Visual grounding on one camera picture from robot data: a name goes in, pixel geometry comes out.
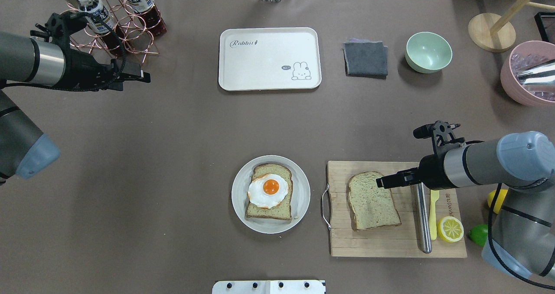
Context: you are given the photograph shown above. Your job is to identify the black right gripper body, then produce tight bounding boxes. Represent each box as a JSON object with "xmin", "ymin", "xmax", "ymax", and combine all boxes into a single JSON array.
[{"xmin": 418, "ymin": 154, "xmax": 449, "ymax": 190}]

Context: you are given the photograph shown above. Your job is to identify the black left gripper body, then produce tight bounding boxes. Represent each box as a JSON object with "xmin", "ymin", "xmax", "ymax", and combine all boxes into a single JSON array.
[{"xmin": 61, "ymin": 47, "xmax": 127, "ymax": 91}]

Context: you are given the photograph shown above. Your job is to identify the plain bread slice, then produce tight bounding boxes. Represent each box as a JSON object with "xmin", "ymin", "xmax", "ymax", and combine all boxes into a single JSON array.
[{"xmin": 347, "ymin": 171, "xmax": 402, "ymax": 232}]

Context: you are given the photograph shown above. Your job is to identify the white round plate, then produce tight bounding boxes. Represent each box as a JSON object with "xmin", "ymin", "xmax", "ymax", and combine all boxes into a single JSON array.
[{"xmin": 231, "ymin": 155, "xmax": 310, "ymax": 234}]

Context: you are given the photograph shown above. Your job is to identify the bread slice with egg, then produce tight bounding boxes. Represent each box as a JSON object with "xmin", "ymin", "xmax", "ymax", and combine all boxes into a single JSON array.
[{"xmin": 245, "ymin": 163, "xmax": 293, "ymax": 221}]

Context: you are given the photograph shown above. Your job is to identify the fried egg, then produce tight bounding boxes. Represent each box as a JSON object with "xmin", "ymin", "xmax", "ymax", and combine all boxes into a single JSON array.
[{"xmin": 247, "ymin": 173, "xmax": 290, "ymax": 209}]

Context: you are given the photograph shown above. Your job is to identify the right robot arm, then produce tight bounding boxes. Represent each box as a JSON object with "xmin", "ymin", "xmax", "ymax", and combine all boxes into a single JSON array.
[{"xmin": 376, "ymin": 131, "xmax": 554, "ymax": 284}]

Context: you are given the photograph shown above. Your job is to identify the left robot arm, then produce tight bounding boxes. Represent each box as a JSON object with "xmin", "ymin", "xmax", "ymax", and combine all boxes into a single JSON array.
[{"xmin": 0, "ymin": 32, "xmax": 151, "ymax": 184}]

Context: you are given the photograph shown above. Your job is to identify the cream rabbit tray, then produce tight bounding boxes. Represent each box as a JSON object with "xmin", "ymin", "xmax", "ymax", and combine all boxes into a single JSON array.
[{"xmin": 218, "ymin": 27, "xmax": 322, "ymax": 91}]

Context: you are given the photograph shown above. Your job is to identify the black tray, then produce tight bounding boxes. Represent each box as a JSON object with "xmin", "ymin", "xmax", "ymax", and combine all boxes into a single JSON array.
[{"xmin": 534, "ymin": 12, "xmax": 555, "ymax": 44}]

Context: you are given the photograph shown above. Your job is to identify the yellow spatula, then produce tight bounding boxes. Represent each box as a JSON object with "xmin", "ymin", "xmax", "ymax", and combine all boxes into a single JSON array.
[{"xmin": 428, "ymin": 189, "xmax": 440, "ymax": 241}]

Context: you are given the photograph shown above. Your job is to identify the wooden cutting board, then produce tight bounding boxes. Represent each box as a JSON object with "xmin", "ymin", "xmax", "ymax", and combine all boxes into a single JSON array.
[{"xmin": 327, "ymin": 161, "xmax": 467, "ymax": 258}]

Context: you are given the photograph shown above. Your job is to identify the lemon half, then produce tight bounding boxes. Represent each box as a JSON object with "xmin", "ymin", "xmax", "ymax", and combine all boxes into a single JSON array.
[{"xmin": 436, "ymin": 216, "xmax": 464, "ymax": 243}]

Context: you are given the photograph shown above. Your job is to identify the yellow lemon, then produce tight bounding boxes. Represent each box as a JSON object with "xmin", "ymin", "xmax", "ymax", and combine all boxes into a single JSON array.
[{"xmin": 487, "ymin": 189, "xmax": 508, "ymax": 214}]

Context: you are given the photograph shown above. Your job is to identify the green lime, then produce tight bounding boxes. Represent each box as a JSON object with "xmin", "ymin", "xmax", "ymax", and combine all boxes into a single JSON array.
[{"xmin": 467, "ymin": 224, "xmax": 488, "ymax": 247}]

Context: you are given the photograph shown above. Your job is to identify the green bowl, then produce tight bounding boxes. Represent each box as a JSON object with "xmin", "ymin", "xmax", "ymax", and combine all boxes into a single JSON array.
[{"xmin": 405, "ymin": 32, "xmax": 453, "ymax": 73}]

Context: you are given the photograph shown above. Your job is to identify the grey folded cloth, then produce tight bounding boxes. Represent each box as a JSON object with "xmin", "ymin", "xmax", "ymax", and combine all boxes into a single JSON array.
[{"xmin": 343, "ymin": 39, "xmax": 388, "ymax": 78}]

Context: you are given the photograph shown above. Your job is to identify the pink bowl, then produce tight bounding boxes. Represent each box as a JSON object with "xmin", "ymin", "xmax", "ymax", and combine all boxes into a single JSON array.
[{"xmin": 501, "ymin": 41, "xmax": 555, "ymax": 107}]

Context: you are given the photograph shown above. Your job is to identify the wooden mug tree stand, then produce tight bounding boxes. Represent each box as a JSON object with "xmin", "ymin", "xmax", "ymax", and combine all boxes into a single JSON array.
[{"xmin": 468, "ymin": 0, "xmax": 555, "ymax": 52}]

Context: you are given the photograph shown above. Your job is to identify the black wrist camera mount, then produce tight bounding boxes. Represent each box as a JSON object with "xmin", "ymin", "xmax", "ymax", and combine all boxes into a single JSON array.
[
  {"xmin": 413, "ymin": 120, "xmax": 466, "ymax": 158},
  {"xmin": 30, "ymin": 11, "xmax": 87, "ymax": 49}
]

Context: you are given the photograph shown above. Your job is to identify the steel rod handle knife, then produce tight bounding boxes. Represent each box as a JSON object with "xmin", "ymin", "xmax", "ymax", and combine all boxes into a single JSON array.
[{"xmin": 415, "ymin": 183, "xmax": 432, "ymax": 254}]

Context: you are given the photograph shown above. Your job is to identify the copper wire bottle rack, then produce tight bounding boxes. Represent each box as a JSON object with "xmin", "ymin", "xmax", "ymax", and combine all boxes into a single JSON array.
[{"xmin": 67, "ymin": 0, "xmax": 159, "ymax": 63}]

